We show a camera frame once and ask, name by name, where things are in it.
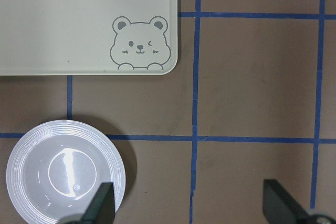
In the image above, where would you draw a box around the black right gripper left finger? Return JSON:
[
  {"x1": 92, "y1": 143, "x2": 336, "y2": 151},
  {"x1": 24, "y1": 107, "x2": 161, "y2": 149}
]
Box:
[{"x1": 80, "y1": 182, "x2": 115, "y2": 223}]

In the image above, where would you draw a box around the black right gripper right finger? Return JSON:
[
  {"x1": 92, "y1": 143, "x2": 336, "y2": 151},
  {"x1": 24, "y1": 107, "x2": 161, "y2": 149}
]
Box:
[{"x1": 262, "y1": 179, "x2": 312, "y2": 224}]

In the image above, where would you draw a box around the cream bear tray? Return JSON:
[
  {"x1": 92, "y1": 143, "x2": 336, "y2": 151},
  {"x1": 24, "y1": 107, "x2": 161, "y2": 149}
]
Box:
[{"x1": 1, "y1": 0, "x2": 178, "y2": 76}]

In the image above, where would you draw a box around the white round plate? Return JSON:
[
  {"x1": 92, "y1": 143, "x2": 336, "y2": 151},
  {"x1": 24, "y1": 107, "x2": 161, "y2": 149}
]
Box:
[{"x1": 6, "y1": 120, "x2": 126, "y2": 223}]

